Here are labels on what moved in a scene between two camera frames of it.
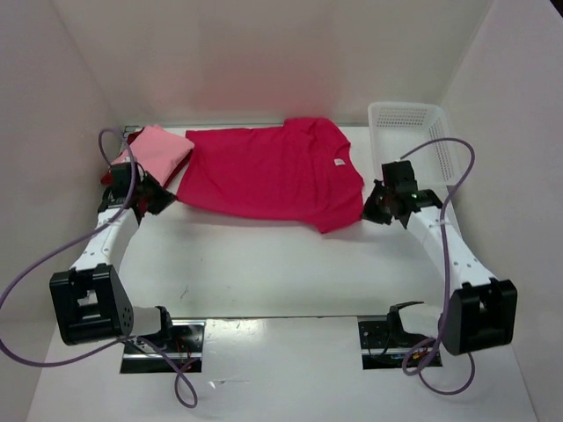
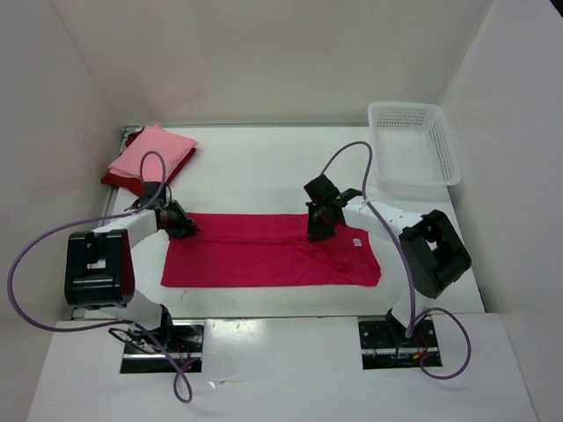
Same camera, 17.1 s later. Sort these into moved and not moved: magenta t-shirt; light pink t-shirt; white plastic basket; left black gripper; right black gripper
Moved: left black gripper; right black gripper; magenta t-shirt
Not moved: light pink t-shirt; white plastic basket
